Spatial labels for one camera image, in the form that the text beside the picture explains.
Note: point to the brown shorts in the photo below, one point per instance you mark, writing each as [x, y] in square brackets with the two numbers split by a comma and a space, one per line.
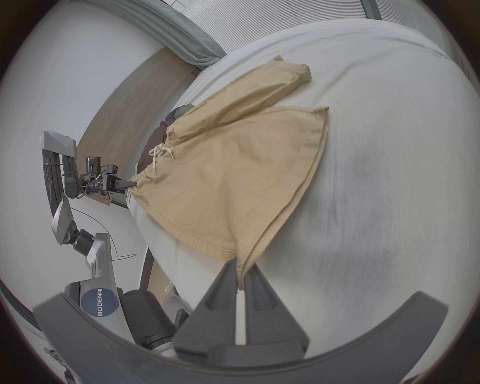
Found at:
[150, 150]

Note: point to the bed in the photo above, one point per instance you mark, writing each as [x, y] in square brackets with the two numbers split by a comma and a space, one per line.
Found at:
[375, 150]

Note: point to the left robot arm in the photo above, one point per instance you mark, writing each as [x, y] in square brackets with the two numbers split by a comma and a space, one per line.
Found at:
[58, 142]

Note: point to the green garment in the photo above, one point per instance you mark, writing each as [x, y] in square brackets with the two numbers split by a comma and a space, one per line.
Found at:
[183, 110]

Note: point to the grey-green curtain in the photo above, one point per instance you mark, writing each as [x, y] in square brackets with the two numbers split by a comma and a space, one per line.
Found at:
[187, 37]

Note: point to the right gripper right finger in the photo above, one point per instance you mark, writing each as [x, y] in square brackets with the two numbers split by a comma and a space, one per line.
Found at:
[285, 330]

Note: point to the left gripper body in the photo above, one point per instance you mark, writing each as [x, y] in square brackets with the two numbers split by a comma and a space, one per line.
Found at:
[110, 183]

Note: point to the tan shorts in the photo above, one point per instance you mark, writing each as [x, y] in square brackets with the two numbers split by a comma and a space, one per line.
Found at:
[243, 168]

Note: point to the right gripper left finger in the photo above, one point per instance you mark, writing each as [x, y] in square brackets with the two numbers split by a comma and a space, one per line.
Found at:
[191, 333]

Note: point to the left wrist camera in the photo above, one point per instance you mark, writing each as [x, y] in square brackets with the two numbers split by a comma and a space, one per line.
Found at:
[111, 168]

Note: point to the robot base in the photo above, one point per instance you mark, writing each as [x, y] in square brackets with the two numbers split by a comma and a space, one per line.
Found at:
[99, 303]

